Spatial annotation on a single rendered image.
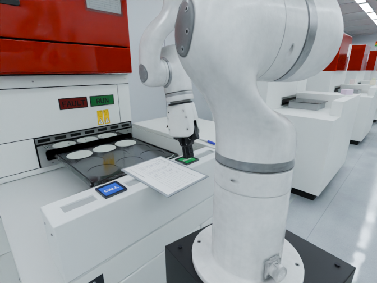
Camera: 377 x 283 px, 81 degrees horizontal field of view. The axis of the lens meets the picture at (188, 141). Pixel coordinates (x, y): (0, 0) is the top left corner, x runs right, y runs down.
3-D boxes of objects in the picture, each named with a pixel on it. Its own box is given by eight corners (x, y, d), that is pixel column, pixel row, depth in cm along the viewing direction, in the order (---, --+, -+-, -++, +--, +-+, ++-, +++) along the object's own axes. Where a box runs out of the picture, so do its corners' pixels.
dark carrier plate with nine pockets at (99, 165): (58, 155, 93) (58, 154, 93) (130, 138, 117) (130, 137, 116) (93, 183, 70) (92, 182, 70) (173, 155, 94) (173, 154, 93)
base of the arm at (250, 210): (330, 277, 36) (352, 169, 31) (235, 333, 27) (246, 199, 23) (249, 216, 52) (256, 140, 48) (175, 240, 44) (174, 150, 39)
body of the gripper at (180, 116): (160, 102, 69) (166, 138, 70) (182, 98, 61) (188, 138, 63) (178, 100, 74) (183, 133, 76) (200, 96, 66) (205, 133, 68)
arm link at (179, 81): (173, 91, 61) (198, 89, 66) (165, 41, 59) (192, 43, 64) (157, 95, 67) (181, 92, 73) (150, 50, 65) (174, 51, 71)
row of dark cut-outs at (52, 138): (35, 144, 91) (34, 138, 90) (129, 126, 120) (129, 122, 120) (36, 145, 90) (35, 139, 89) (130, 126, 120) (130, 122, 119)
